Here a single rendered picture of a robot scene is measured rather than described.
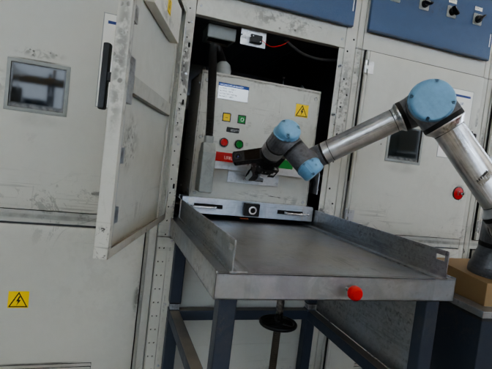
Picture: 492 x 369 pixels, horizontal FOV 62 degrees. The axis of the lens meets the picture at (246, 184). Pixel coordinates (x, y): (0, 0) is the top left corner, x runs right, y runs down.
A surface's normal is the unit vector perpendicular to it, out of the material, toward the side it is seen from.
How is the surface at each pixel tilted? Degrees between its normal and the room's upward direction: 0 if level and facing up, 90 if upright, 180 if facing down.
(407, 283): 90
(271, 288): 90
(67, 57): 90
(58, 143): 90
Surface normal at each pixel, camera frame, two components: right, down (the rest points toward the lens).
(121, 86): 0.00, 0.05
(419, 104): -0.37, -0.03
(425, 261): -0.94, -0.10
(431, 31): 0.31, 0.09
